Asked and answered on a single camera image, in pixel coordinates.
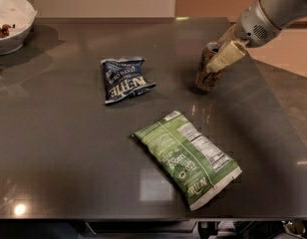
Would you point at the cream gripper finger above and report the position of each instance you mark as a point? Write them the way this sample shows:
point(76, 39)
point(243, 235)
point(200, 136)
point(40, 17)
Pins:
point(228, 36)
point(228, 54)

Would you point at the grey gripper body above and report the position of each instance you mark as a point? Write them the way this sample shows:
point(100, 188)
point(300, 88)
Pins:
point(254, 29)

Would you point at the orange soda can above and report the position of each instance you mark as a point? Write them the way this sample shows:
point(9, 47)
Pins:
point(207, 80)

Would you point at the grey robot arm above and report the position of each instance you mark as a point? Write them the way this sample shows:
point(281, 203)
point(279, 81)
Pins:
point(282, 13)

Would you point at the blue chip bag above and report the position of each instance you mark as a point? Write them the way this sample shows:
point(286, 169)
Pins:
point(124, 79)

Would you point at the green jalapeno chip bag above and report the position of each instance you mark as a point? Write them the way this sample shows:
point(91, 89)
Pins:
point(198, 167)

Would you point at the white bowl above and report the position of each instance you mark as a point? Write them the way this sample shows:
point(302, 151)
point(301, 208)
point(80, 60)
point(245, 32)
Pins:
point(20, 16)

